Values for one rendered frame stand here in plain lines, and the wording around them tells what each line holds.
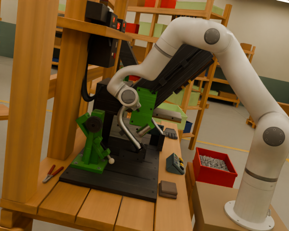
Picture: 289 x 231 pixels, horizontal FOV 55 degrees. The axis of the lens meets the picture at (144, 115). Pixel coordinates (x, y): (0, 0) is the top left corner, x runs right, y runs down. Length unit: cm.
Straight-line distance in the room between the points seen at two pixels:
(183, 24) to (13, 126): 70
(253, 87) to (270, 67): 1032
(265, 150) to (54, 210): 76
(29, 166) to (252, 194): 80
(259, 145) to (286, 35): 1059
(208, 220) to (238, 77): 53
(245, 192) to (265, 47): 1025
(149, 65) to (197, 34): 24
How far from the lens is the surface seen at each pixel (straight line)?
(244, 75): 104
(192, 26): 107
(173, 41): 112
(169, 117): 163
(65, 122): 135
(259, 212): 116
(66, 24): 121
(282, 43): 1147
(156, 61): 113
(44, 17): 92
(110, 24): 138
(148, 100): 151
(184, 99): 411
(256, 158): 107
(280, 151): 102
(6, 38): 1176
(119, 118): 148
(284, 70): 1158
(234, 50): 112
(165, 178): 139
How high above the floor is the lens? 150
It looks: 14 degrees down
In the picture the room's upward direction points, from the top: 12 degrees clockwise
